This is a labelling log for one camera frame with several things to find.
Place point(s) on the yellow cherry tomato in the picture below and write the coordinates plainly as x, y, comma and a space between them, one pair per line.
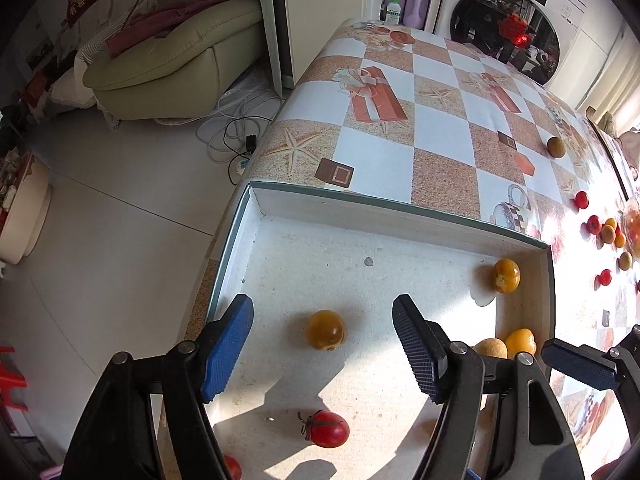
610, 221
521, 342
506, 275
620, 240

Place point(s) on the white washing machine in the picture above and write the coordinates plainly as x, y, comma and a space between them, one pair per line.
500, 20

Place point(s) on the small brown longan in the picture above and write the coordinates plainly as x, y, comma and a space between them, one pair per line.
555, 147

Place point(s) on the white shallow tray box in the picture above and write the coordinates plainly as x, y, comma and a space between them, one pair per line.
350, 270

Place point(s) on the red tomato with stem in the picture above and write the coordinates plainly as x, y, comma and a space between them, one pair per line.
327, 428

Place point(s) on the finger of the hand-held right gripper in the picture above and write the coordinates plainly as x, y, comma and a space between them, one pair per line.
580, 365

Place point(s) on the long wooden board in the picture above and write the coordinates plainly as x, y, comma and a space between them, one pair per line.
607, 147

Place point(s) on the light green sofa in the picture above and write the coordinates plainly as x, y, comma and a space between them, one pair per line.
175, 70

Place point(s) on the black power adapter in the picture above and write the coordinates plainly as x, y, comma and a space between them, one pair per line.
250, 142

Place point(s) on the clear glass bowl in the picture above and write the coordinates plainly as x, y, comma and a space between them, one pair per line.
634, 225

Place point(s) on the white cabinet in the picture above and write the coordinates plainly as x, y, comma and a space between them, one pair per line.
320, 20

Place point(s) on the dark amber tomato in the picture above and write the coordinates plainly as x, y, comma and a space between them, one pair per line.
326, 330

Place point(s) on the maroon cloth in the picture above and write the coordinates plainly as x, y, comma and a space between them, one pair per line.
165, 22

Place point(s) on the red plastic stool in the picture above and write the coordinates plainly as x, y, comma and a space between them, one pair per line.
10, 380

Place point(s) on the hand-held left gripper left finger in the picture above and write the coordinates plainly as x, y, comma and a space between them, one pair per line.
227, 350

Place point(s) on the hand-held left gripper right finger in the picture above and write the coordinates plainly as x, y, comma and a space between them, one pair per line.
420, 355

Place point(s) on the white bottle green label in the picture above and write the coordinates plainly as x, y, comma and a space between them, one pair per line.
393, 10

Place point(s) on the red cherry tomato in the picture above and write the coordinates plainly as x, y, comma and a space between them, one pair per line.
593, 224
233, 468
605, 277
581, 200

